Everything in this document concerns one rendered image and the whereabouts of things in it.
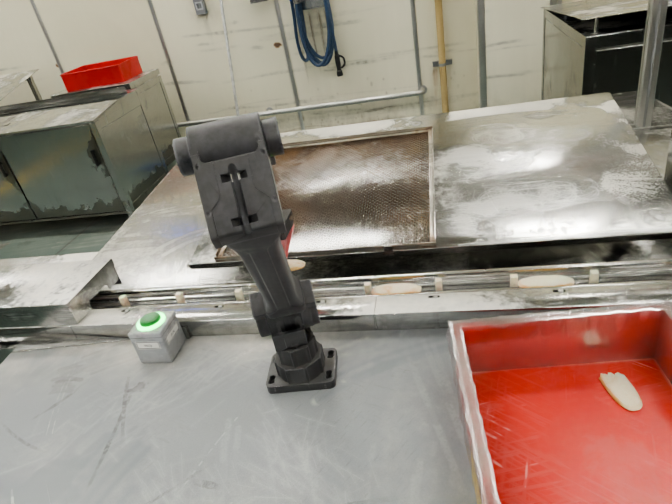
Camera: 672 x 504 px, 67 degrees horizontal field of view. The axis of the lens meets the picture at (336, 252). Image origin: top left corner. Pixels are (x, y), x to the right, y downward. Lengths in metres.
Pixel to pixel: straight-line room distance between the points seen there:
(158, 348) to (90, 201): 2.94
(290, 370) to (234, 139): 0.46
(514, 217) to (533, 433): 0.51
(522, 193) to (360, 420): 0.65
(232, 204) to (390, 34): 4.13
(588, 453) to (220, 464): 0.52
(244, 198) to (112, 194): 3.31
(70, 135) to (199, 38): 1.71
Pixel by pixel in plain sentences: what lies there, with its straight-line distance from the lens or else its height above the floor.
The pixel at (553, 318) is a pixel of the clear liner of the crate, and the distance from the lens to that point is 0.84.
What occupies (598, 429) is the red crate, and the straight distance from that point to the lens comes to 0.83.
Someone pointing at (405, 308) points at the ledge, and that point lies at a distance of 0.96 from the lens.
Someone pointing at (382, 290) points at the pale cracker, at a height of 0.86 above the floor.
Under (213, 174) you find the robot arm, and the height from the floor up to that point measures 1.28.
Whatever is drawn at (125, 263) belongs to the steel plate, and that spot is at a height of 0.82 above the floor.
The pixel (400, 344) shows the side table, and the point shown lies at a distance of 0.95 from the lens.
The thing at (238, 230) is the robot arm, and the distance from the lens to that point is 0.52.
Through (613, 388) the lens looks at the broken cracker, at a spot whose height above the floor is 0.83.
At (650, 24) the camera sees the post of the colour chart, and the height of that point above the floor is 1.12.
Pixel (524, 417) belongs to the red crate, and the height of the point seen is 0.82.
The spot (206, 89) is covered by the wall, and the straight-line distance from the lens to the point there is 5.08.
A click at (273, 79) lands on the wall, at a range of 4.85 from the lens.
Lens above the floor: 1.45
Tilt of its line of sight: 30 degrees down
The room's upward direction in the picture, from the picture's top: 12 degrees counter-clockwise
